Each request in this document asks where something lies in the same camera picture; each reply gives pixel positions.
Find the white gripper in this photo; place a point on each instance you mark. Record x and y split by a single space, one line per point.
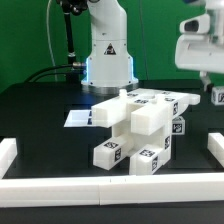
201 46

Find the white tagged cube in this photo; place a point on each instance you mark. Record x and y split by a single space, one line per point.
178 126
217 97

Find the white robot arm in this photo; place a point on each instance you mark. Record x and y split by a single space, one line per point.
109 66

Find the white U-shaped fence wall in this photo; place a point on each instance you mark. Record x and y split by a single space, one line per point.
110 190

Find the white tagged base sheet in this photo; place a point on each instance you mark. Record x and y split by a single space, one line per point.
79 118

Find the white chair seat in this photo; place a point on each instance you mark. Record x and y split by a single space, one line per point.
161 138

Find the white chair back frame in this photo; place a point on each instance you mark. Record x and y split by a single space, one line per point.
147 110

